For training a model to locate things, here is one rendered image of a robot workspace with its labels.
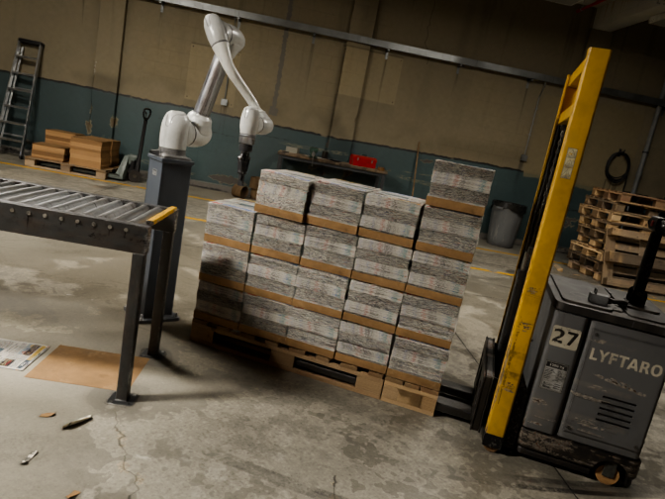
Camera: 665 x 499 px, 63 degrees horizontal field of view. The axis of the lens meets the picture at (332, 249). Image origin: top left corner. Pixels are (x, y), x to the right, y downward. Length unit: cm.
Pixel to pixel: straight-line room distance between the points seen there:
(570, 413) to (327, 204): 152
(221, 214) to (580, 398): 202
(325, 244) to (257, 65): 705
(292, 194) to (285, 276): 45
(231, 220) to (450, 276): 122
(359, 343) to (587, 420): 113
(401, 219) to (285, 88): 706
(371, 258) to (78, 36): 825
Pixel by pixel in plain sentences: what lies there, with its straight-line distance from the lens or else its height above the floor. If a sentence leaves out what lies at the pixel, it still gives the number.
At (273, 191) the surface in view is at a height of 96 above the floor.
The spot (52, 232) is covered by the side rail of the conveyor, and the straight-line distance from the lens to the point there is 251.
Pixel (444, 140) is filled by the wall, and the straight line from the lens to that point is 990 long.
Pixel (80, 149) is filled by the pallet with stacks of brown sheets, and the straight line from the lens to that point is 918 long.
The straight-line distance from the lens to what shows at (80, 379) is 284.
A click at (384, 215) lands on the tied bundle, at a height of 97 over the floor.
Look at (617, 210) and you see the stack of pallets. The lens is 866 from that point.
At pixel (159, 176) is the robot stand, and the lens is 333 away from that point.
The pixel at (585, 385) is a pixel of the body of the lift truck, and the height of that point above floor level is 44.
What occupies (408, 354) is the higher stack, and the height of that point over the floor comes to 29.
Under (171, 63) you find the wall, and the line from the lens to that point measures 991.
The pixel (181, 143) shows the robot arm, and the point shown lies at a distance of 336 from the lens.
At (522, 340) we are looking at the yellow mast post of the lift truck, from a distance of 263.
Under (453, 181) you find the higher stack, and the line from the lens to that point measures 272.
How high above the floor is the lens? 131
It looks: 12 degrees down
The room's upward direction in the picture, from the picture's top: 11 degrees clockwise
